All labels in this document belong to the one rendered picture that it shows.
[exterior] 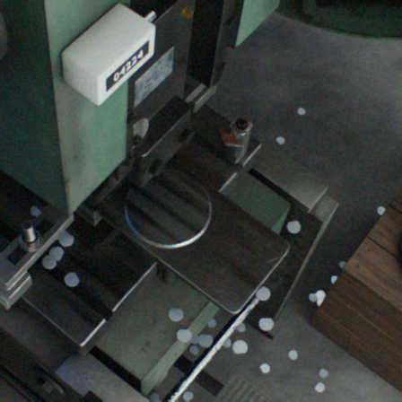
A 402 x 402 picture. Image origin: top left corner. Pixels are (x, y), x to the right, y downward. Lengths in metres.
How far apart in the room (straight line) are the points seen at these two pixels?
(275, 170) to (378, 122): 0.94
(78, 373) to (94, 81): 0.69
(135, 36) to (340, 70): 1.76
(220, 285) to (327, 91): 1.25
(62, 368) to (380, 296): 0.71
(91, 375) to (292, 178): 0.48
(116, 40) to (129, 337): 0.69
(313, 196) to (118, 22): 0.79
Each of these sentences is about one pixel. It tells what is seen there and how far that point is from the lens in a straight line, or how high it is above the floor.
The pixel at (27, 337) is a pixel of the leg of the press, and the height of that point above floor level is 0.62.
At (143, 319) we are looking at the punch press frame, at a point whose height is 0.64.
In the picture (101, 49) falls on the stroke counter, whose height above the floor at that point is 1.33.
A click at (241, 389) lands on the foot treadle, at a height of 0.16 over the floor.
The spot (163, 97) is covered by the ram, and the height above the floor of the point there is 0.99.
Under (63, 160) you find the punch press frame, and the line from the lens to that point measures 0.77.
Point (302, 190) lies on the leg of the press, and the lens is 1.39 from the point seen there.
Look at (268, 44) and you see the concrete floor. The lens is 2.38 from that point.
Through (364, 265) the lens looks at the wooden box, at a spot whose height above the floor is 0.35.
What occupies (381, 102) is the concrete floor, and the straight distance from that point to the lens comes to 2.35.
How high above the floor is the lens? 1.84
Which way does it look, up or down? 63 degrees down
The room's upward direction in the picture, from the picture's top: 11 degrees clockwise
